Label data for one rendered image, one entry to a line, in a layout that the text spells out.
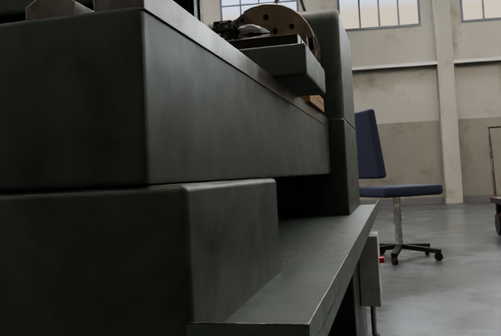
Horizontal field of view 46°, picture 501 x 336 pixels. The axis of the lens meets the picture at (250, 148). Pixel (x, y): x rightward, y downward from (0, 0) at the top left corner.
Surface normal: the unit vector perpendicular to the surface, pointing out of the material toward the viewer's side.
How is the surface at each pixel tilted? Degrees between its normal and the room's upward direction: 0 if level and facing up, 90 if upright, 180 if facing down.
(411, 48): 90
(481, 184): 90
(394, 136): 90
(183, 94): 90
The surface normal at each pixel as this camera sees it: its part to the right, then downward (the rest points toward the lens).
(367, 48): -0.11, -0.04
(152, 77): 0.97, -0.06
